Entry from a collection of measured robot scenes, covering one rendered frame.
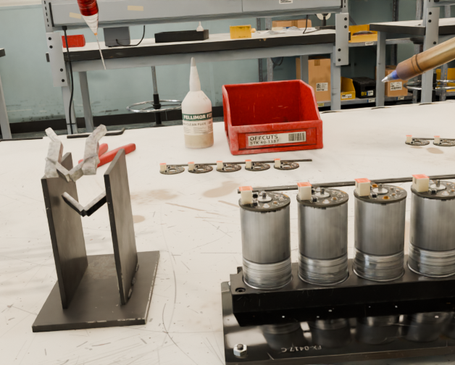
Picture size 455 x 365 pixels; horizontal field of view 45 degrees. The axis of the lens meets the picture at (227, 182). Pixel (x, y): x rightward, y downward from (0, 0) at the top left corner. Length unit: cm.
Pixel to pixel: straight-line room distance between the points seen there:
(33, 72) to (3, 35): 35
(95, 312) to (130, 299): 2
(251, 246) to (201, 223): 15
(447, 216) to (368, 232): 4
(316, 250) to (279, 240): 2
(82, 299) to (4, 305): 5
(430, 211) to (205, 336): 12
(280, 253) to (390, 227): 5
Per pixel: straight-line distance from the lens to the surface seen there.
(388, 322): 27
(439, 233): 28
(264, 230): 26
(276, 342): 25
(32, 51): 480
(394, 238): 28
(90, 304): 31
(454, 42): 24
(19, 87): 486
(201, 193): 48
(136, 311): 30
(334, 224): 26
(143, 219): 43
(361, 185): 27
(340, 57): 274
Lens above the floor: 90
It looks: 18 degrees down
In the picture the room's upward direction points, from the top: 4 degrees counter-clockwise
